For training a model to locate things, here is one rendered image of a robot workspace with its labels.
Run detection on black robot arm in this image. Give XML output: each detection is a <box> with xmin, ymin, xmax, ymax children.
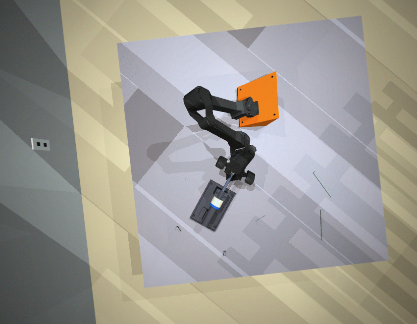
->
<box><xmin>183</xmin><ymin>86</ymin><xmax>259</xmax><ymax>174</ymax></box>

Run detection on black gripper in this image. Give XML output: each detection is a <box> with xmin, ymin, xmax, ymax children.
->
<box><xmin>215</xmin><ymin>156</ymin><xmax>255</xmax><ymax>185</ymax></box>

